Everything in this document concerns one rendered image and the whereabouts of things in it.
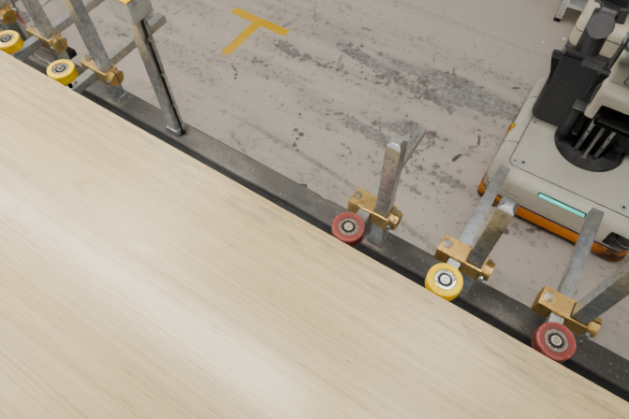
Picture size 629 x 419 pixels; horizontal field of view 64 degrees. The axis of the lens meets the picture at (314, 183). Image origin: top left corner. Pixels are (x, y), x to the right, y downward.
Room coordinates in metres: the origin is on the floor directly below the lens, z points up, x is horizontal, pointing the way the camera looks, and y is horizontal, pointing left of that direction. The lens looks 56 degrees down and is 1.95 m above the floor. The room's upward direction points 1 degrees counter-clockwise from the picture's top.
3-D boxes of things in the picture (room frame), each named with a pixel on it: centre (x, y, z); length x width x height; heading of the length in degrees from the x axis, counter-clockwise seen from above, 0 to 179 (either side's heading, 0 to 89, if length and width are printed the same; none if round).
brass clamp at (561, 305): (0.38, -0.57, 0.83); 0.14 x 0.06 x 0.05; 56
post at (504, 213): (0.50, -0.38, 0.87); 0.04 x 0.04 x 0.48; 56
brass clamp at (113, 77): (1.21, 0.68, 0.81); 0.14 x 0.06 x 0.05; 56
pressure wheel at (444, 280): (0.43, -0.29, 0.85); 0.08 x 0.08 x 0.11
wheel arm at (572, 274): (0.46, -0.60, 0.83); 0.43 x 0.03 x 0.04; 146
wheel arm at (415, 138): (0.73, -0.19, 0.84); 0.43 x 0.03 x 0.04; 146
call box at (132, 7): (1.05, 0.44, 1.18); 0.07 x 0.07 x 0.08; 56
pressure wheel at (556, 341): (0.29, -0.49, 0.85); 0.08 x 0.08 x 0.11
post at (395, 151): (0.64, -0.17, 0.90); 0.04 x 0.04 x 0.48; 56
